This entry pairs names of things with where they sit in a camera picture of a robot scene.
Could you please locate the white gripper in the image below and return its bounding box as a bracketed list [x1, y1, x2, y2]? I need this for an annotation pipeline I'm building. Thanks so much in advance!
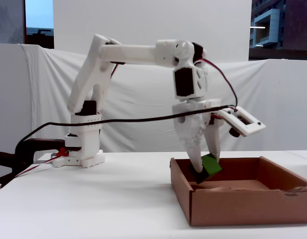
[171, 98, 223, 174]

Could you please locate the green cube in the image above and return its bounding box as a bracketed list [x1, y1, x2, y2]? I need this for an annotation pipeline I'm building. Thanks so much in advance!
[188, 153, 223, 185]

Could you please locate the brown cardboard box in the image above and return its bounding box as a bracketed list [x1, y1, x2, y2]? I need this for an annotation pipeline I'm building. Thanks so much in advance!
[169, 156, 307, 227]

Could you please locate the white backdrop cloth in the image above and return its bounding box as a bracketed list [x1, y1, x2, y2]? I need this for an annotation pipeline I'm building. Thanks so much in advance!
[0, 43, 307, 153]

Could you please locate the window showing grey building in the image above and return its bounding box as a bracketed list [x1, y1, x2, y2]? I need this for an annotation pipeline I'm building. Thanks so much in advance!
[248, 0, 307, 60]

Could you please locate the black table clamp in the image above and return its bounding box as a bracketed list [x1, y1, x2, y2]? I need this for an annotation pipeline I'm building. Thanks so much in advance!
[0, 138, 67, 180]

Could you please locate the window showing sky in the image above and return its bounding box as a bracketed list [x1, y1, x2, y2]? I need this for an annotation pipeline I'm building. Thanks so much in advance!
[25, 0, 54, 49]

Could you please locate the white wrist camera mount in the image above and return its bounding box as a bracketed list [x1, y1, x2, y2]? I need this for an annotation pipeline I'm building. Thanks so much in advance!
[218, 106, 267, 138]

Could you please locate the red black gripper servo cable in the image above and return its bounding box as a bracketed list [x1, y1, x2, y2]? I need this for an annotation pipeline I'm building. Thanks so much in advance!
[193, 58, 239, 109]

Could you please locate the black camera cable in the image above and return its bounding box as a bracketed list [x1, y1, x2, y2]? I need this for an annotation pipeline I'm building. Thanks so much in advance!
[15, 104, 238, 172]

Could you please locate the red white power wire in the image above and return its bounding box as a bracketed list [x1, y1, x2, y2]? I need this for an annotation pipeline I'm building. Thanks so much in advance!
[15, 159, 56, 178]

